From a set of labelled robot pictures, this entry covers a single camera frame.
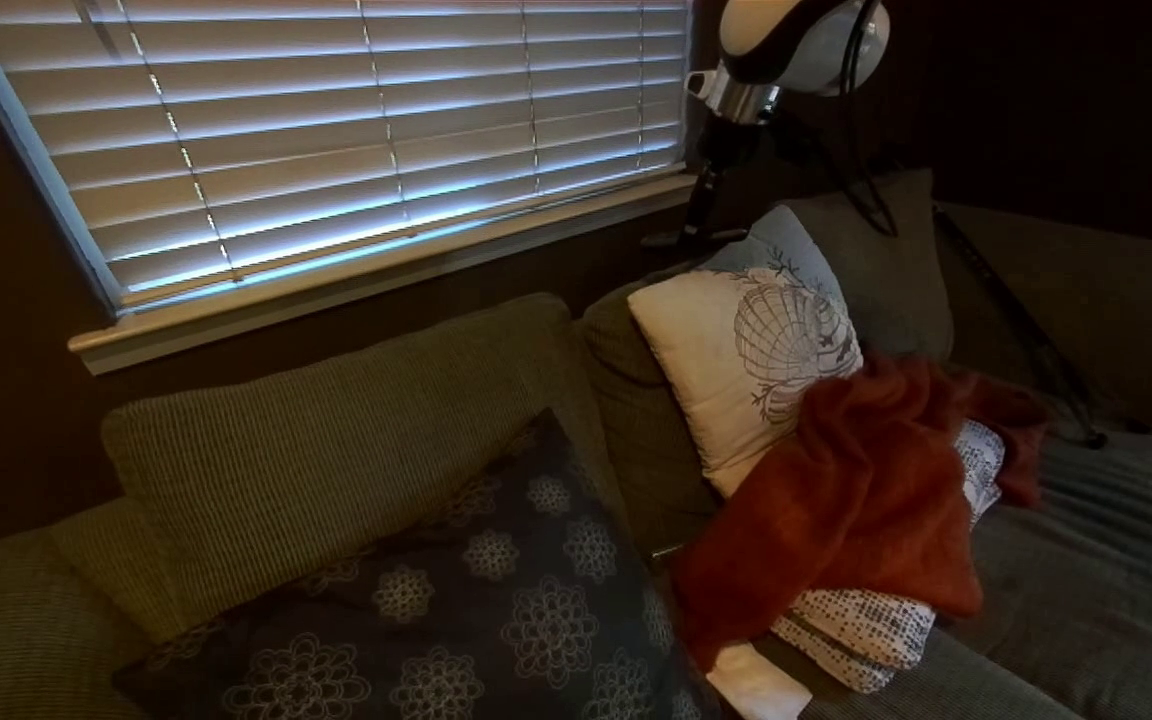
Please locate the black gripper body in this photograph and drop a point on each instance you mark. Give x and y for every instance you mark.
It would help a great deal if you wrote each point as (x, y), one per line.
(717, 175)

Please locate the rust brown fleece blanket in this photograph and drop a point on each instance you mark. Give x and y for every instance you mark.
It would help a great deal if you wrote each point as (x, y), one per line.
(858, 506)

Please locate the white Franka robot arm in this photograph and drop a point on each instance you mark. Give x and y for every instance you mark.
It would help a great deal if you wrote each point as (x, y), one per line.
(800, 40)

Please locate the white shell print pillow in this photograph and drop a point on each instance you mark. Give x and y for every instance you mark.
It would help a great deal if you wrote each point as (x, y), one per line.
(723, 361)

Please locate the dark grey floral pillow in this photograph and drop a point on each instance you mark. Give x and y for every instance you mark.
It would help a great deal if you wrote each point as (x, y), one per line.
(468, 603)

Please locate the beige window sill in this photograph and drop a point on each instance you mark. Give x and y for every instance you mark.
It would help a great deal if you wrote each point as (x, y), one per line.
(379, 260)

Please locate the white window blind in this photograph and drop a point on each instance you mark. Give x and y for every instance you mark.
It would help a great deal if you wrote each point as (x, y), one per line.
(360, 121)

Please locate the grey green sofa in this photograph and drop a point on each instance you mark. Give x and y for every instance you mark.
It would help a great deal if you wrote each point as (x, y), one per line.
(338, 442)

